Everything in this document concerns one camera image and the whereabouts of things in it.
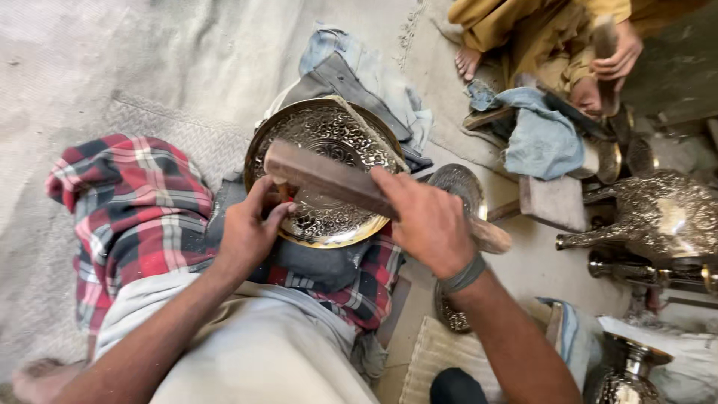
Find long wooden mallet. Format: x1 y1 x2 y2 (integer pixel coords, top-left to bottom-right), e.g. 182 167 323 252
263 140 513 255

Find black round object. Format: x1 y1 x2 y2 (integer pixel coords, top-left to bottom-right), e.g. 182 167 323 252
430 367 490 404

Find blue striped cloth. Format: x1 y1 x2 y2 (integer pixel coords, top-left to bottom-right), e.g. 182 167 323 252
534 297 604 389

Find engraved brass plate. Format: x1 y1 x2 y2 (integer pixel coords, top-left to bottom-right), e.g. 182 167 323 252
243 98 408 250

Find beige ribbed mat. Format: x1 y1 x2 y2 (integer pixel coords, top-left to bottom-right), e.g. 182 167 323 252
398 315 508 404

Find grey wristband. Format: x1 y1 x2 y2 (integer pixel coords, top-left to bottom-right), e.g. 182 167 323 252
437 254 488 296

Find wooden block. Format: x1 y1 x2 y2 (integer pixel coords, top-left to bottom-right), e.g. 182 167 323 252
518 174 588 234

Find light blue cloth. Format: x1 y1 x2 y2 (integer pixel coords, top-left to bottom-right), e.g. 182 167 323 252
465 80 587 182

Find round brass piece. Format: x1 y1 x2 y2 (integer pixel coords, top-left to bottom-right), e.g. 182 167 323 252
568 136 623 185

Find white shirt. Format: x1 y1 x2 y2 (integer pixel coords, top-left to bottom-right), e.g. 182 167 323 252
92 272 388 404

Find short wooden mallet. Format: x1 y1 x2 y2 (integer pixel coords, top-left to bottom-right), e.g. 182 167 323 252
591 13 622 117

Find engraved silver plate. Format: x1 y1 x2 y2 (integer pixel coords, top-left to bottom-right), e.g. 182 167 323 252
427 163 489 335

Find person's left hand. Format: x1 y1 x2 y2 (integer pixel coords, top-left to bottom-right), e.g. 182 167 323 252
212 175 297 282

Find white cloth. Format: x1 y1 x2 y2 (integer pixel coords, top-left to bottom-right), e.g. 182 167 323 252
596 316 718 404

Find heap of grey-blue cloths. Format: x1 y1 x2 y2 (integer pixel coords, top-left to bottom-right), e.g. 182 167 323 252
255 22 434 173

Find dark grey cloth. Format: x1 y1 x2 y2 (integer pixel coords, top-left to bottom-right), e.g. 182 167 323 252
203 180 374 294

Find red plaid trousers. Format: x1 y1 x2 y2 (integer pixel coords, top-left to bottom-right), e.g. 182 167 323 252
45 133 406 360

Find grey woven floor mat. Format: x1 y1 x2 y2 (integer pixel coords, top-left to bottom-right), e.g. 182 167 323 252
0 89 254 371

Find small chisel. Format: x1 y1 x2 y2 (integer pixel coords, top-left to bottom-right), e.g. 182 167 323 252
273 177 294 205

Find person's right hand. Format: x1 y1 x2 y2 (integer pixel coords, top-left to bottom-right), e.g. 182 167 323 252
370 166 479 280

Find engraved silver vase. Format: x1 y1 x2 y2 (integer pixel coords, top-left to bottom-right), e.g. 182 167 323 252
583 330 674 404

